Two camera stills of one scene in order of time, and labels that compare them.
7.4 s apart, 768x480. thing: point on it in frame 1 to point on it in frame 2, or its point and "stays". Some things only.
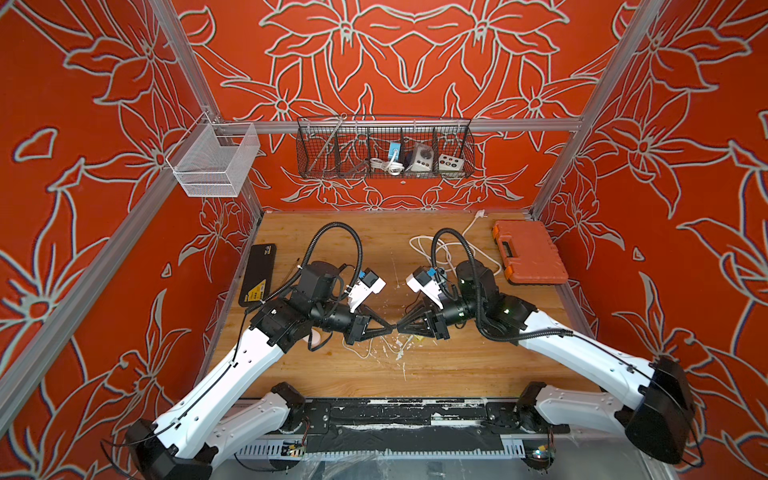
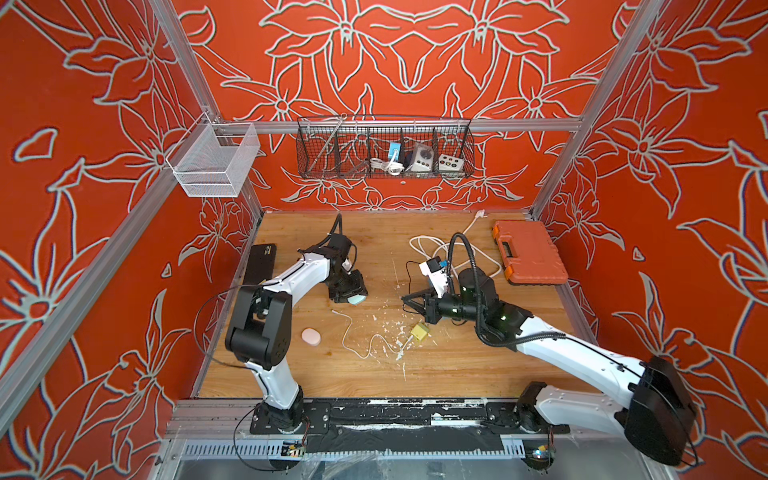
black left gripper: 359,330 to 357,287
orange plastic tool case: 528,253 stays
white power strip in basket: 423,158 stays
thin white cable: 370,346 stays
